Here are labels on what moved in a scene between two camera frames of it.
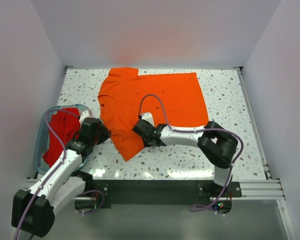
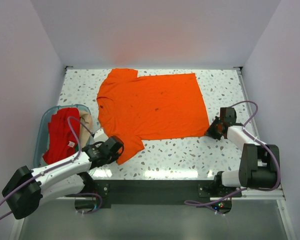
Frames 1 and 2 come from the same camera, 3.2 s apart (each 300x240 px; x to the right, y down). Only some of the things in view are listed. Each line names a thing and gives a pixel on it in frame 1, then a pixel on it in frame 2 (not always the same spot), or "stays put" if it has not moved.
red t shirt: (66, 127) stays put
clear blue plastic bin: (42, 131) stays put
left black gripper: (106, 133) → (114, 157)
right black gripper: (146, 144) → (210, 133)
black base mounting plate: (147, 193) stays put
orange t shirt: (175, 100) stays put
